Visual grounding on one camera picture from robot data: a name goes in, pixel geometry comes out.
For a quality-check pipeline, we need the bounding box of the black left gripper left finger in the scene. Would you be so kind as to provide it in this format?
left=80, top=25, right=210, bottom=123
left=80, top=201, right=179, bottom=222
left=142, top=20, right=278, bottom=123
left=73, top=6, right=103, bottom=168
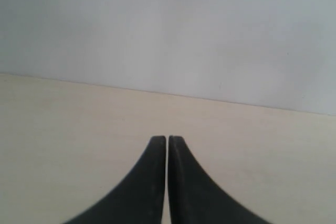
left=67, top=136, right=166, bottom=224

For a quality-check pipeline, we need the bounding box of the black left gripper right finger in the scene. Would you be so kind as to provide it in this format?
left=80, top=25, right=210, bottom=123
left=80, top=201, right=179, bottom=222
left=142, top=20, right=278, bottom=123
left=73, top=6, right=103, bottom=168
left=168, top=136, right=268, bottom=224

